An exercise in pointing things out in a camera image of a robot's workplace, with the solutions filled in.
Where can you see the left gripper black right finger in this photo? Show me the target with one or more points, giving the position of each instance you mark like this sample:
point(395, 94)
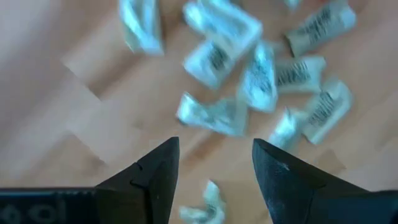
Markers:
point(286, 193)

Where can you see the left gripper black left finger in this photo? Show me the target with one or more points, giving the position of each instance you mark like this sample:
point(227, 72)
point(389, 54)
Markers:
point(149, 193)

